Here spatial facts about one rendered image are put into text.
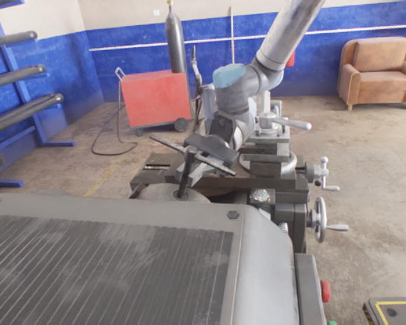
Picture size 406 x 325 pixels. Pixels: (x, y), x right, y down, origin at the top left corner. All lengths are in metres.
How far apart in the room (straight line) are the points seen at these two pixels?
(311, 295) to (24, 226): 0.38
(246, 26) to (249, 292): 4.92
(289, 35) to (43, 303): 0.73
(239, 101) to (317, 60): 4.48
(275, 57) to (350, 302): 1.54
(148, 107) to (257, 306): 3.79
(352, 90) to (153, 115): 2.81
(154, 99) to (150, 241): 3.66
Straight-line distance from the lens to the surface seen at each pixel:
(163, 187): 0.67
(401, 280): 2.22
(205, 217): 0.38
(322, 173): 1.37
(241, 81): 0.79
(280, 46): 0.82
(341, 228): 1.31
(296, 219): 1.27
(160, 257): 0.33
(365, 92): 4.72
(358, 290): 2.08
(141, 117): 4.06
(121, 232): 0.38
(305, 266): 0.41
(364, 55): 4.94
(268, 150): 1.08
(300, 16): 0.79
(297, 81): 5.27
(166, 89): 3.94
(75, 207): 0.46
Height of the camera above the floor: 1.58
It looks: 29 degrees down
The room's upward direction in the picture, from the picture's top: 6 degrees counter-clockwise
